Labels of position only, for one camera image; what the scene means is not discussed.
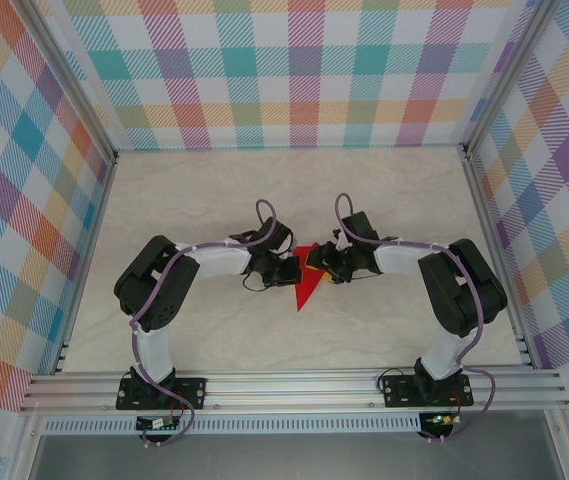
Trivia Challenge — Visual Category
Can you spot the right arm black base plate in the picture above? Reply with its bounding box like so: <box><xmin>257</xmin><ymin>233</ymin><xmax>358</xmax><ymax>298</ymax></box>
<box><xmin>382</xmin><ymin>374</ymin><xmax>474</xmax><ymax>409</ymax></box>

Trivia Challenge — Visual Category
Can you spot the perforated metal cable tray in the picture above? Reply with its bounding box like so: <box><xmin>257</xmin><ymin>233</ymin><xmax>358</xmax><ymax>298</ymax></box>
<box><xmin>42</xmin><ymin>413</ymin><xmax>423</xmax><ymax>435</ymax></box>

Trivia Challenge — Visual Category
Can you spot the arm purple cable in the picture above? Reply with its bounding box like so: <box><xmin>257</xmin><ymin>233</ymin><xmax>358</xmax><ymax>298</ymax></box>
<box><xmin>130</xmin><ymin>198</ymin><xmax>280</xmax><ymax>449</ymax></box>
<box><xmin>333</xmin><ymin>192</ymin><xmax>498</xmax><ymax>445</ymax></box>

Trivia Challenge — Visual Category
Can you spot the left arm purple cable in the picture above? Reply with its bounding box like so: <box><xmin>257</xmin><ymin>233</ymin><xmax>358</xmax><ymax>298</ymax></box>
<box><xmin>130</xmin><ymin>198</ymin><xmax>280</xmax><ymax>449</ymax></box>

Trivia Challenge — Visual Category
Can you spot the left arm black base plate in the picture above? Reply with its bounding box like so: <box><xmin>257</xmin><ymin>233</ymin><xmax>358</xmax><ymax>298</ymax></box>
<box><xmin>115</xmin><ymin>375</ymin><xmax>208</xmax><ymax>412</ymax></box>

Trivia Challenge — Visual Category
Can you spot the aluminium frame post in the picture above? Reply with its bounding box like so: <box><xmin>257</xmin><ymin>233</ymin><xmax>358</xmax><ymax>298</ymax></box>
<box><xmin>16</xmin><ymin>0</ymin><xmax>120</xmax><ymax>166</ymax></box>
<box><xmin>456</xmin><ymin>0</ymin><xmax>558</xmax><ymax>159</ymax></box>

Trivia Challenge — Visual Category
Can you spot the long aluminium mounting rail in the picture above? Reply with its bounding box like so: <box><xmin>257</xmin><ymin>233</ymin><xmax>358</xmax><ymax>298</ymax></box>
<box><xmin>18</xmin><ymin>367</ymin><xmax>569</xmax><ymax>414</ymax></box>

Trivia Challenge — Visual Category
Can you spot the left gripper thin black wire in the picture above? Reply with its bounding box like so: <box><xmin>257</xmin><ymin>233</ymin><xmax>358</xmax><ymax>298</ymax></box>
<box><xmin>241</xmin><ymin>269</ymin><xmax>273</xmax><ymax>293</ymax></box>

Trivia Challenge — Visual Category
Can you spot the left small circuit board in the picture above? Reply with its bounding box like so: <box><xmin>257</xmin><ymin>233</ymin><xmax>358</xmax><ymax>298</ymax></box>
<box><xmin>135</xmin><ymin>415</ymin><xmax>181</xmax><ymax>431</ymax></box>

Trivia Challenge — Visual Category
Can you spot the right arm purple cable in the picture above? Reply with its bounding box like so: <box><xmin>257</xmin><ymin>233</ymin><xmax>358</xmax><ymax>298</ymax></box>
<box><xmin>333</xmin><ymin>192</ymin><xmax>498</xmax><ymax>445</ymax></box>

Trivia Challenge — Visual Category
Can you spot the aluminium side rail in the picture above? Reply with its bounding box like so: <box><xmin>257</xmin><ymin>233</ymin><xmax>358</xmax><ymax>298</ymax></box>
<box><xmin>51</xmin><ymin>154</ymin><xmax>120</xmax><ymax>376</ymax></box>
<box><xmin>461</xmin><ymin>147</ymin><xmax>535</xmax><ymax>371</ymax></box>

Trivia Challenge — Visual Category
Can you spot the red square paper sheet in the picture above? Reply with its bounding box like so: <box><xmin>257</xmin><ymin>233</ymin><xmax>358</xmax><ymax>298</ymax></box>
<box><xmin>293</xmin><ymin>244</ymin><xmax>328</xmax><ymax>313</ymax></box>

